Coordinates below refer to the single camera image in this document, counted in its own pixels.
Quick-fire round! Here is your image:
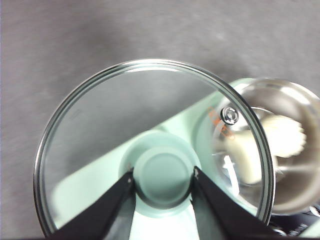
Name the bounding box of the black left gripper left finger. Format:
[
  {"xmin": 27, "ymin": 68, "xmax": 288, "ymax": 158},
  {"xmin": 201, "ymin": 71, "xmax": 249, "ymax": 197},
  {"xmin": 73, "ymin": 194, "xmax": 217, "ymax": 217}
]
[{"xmin": 49, "ymin": 167, "xmax": 137, "ymax": 239}]

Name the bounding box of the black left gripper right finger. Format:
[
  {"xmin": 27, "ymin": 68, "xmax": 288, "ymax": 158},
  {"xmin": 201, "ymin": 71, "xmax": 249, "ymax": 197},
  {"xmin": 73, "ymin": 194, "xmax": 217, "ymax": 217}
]
[{"xmin": 189, "ymin": 166, "xmax": 281, "ymax": 238}]

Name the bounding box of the plain white steamed bun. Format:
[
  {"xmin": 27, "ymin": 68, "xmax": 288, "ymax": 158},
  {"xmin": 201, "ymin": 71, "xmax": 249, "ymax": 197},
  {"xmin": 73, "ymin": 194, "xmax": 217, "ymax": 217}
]
[{"xmin": 224, "ymin": 134, "xmax": 266, "ymax": 186}]

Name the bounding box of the glass pot lid green knob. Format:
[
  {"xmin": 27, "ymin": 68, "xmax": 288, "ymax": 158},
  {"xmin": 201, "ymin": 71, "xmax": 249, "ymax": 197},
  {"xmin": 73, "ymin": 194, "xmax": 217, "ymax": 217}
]
[{"xmin": 33, "ymin": 58, "xmax": 276, "ymax": 239}]

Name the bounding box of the green breakfast machine base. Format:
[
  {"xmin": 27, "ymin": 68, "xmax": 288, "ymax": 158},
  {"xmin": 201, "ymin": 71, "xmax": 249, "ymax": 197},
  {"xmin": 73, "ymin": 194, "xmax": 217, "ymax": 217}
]
[{"xmin": 53, "ymin": 91, "xmax": 320, "ymax": 240}]

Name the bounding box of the green pot with handle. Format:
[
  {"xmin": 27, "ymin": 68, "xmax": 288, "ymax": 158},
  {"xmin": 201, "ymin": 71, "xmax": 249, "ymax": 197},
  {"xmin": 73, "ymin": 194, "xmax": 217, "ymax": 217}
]
[{"xmin": 194, "ymin": 77, "xmax": 320, "ymax": 216}]

